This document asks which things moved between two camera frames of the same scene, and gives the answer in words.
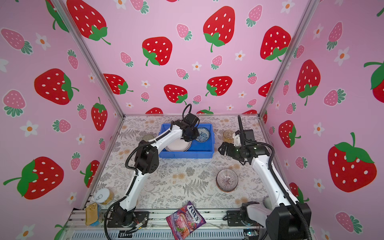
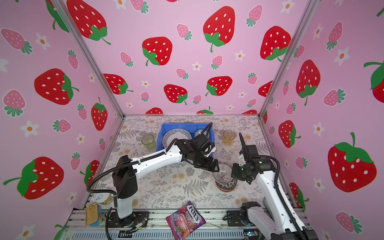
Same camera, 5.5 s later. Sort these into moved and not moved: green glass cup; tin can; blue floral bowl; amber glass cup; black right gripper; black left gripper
Moved: black right gripper; black left gripper
Not moved: tin can; blue floral bowl; green glass cup; amber glass cup
